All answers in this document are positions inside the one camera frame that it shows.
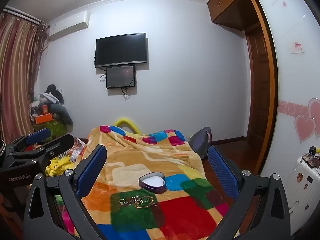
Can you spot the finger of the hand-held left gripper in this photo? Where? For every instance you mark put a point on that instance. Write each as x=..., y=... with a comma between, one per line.
x=37, y=135
x=56, y=146

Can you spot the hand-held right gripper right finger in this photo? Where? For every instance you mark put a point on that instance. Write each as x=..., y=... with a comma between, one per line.
x=222, y=172

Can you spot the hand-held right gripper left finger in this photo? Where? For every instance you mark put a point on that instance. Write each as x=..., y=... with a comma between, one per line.
x=91, y=170

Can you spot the thin metal bangle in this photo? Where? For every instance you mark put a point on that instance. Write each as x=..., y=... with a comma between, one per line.
x=144, y=200

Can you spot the heart-shaped purple tin box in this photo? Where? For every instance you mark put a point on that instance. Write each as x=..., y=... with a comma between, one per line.
x=152, y=185

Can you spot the flat orange box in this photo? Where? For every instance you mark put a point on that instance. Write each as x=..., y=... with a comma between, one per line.
x=43, y=118

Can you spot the green bag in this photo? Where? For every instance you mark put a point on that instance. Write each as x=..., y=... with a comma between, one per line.
x=58, y=128

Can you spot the yellow cloth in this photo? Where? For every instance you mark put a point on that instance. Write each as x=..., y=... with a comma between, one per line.
x=58, y=166

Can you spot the patterned cloth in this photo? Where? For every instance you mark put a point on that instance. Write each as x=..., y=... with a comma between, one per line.
x=78, y=148

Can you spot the small orange box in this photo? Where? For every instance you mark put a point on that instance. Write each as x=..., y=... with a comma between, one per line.
x=45, y=109

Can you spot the dark grey bag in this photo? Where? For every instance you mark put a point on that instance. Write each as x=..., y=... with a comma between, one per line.
x=200, y=142

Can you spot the pile of clothes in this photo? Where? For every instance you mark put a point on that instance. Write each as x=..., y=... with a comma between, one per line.
x=56, y=100

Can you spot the colourful patchwork blanket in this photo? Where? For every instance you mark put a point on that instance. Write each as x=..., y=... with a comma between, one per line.
x=140, y=155

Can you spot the yellow foam tube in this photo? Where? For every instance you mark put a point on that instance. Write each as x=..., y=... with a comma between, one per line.
x=125, y=120

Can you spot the striped red curtain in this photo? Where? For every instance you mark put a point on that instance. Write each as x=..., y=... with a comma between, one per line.
x=17, y=75

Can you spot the white suitcase with stickers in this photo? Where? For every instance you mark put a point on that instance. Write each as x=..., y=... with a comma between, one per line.
x=302, y=187

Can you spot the brown wooden door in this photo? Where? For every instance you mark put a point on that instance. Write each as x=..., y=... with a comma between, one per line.
x=258, y=92

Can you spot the cluster of cosmetic bottles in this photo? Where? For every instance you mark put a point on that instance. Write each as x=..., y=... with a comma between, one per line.
x=311, y=156

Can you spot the white air conditioner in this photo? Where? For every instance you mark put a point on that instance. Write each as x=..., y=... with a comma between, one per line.
x=68, y=26

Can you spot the dark curtain rod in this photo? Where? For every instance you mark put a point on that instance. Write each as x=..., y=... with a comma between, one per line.
x=22, y=15

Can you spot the white pink sticker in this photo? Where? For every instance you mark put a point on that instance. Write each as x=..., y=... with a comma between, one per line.
x=298, y=47

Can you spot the wooden overhead cabinet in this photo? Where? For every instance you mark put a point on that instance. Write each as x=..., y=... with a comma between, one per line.
x=225, y=5

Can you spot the small black wall monitor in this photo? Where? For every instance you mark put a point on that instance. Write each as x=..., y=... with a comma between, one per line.
x=120, y=77

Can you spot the black wall television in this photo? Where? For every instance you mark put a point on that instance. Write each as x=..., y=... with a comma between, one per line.
x=120, y=50

